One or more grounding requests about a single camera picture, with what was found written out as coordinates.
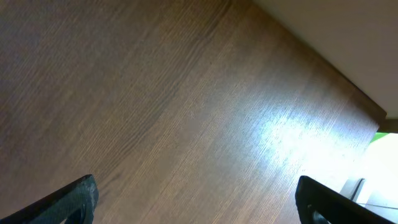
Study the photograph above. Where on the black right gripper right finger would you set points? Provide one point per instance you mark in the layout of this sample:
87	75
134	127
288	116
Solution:
317	203

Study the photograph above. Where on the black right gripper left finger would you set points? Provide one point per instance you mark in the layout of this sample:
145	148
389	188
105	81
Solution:
73	203

